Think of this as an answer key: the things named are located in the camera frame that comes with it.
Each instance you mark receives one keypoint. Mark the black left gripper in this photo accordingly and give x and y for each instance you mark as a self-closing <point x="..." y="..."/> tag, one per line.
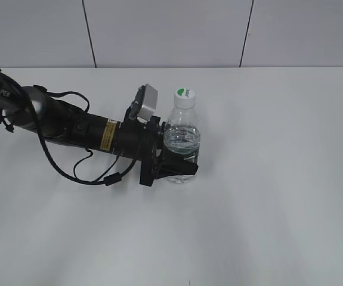
<point x="141" y="141"/>

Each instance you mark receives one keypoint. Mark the clear plastic water bottle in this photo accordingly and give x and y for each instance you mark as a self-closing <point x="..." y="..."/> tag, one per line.
<point x="182" y="134"/>

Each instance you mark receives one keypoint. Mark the white green bottle cap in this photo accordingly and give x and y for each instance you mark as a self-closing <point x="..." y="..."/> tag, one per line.
<point x="184" y="98"/>

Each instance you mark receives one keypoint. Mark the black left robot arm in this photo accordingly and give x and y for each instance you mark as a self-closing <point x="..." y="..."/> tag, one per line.
<point x="54" y="120"/>

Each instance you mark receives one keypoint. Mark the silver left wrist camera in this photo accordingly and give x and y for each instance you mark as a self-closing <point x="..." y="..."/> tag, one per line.
<point x="144" y="103"/>

